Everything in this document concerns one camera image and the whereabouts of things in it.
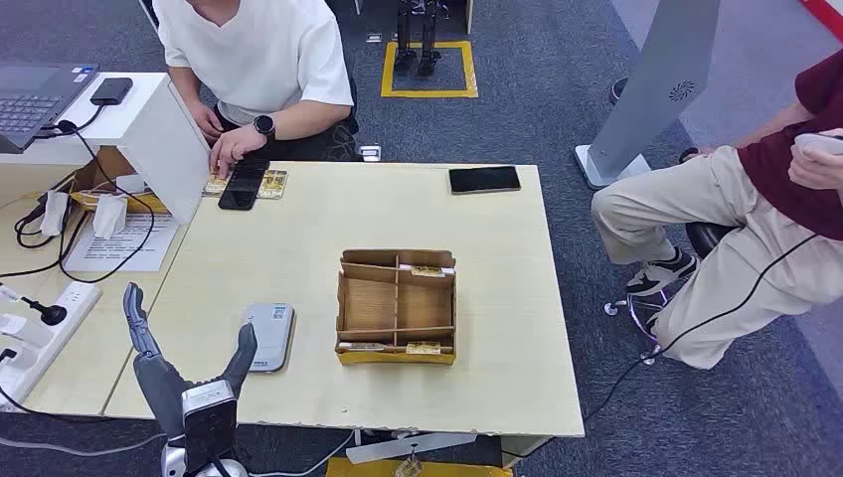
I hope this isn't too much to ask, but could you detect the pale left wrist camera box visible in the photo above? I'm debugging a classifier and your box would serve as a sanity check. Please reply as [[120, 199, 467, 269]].
[[181, 380, 239, 475]]

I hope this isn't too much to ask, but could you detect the background humanoid robot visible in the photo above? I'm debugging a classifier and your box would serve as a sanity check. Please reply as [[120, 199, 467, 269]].
[[394, 0, 443, 79]]

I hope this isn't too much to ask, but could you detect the person's hand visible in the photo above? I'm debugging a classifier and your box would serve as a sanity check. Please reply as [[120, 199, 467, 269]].
[[787, 128, 843, 192]]

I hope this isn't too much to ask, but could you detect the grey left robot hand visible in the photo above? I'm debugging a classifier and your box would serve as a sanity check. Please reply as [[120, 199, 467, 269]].
[[122, 282, 258, 442]]

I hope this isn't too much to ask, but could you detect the person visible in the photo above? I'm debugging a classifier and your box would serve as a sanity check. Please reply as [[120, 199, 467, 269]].
[[590, 49, 843, 372], [152, 0, 362, 180]]

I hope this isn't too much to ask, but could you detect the wooden card organizer box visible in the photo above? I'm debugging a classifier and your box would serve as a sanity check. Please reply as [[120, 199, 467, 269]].
[[334, 248, 458, 368]]

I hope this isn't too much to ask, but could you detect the white paper label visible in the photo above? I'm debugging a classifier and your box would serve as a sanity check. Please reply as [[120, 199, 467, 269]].
[[39, 191, 72, 239], [91, 194, 129, 240]]

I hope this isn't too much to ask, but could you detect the grey metal bar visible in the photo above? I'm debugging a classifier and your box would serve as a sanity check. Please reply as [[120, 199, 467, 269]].
[[345, 432, 478, 466]]

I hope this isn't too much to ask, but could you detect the stack of hotel cards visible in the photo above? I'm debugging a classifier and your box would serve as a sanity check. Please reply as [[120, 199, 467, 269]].
[[202, 169, 289, 201]]

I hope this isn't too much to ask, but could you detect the grey cable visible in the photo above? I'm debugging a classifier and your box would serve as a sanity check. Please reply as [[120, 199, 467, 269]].
[[0, 432, 166, 459]]

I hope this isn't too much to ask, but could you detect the open cardboard box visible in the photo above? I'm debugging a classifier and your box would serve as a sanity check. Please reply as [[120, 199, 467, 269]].
[[69, 145, 171, 216]]

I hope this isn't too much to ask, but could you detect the black chrome stool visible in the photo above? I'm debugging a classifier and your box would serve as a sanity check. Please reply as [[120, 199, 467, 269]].
[[602, 222, 743, 368]]

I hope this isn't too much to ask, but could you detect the yellow box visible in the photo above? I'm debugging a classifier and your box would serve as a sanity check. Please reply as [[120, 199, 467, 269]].
[[325, 455, 515, 477]]

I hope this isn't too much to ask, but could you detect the person's right hand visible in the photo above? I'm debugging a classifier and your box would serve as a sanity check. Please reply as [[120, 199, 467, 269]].
[[189, 101, 226, 143]]

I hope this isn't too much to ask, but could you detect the person's left hand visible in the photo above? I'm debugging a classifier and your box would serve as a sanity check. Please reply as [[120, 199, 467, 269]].
[[209, 124, 268, 180]]

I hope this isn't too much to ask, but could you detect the red barrier belt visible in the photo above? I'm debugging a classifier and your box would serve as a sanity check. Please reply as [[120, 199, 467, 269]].
[[798, 0, 843, 42]]

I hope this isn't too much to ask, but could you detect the black power bank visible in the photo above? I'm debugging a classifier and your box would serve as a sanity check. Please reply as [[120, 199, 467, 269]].
[[88, 77, 135, 107]]

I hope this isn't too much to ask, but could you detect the white handheld controller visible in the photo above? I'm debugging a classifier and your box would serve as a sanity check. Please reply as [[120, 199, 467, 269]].
[[793, 132, 843, 158]]

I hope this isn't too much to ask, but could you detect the black power plug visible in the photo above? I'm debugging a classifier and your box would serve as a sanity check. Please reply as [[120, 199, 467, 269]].
[[19, 297, 70, 328]]

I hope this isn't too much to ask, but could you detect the printed paper sheet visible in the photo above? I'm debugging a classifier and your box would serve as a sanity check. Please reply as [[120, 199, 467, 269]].
[[64, 212, 181, 274]]

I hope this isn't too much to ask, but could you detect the grey card reader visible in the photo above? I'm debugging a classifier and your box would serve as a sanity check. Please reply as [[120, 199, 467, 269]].
[[240, 302, 296, 375]]

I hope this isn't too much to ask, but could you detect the grey kiosk with speaker grille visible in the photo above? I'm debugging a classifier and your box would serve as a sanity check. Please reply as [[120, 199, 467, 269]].
[[574, 0, 723, 192]]

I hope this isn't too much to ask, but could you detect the black smartphone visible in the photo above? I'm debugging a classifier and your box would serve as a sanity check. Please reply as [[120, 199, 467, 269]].
[[448, 165, 522, 196], [218, 159, 271, 212]]

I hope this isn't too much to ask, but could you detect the white power strip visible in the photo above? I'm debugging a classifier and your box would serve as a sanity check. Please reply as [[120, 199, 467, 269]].
[[0, 280, 104, 414]]

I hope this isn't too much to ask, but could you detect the grey laptop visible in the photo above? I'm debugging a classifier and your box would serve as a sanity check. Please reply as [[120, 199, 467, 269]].
[[0, 61, 100, 154]]

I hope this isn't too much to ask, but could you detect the black controller cable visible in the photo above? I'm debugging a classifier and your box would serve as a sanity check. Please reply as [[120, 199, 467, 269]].
[[583, 234, 820, 422]]

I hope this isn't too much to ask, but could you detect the white desk riser shelf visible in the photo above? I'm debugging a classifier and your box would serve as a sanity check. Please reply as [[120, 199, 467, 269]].
[[0, 71, 212, 227]]

